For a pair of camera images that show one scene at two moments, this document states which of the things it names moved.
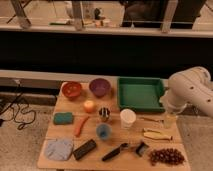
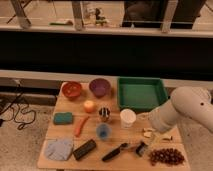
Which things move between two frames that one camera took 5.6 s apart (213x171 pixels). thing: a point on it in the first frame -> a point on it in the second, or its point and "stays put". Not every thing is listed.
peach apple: x=89 y=106 stays put
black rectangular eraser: x=84 y=149 stays put
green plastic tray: x=141 y=94 stays put
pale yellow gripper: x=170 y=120 -> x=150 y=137
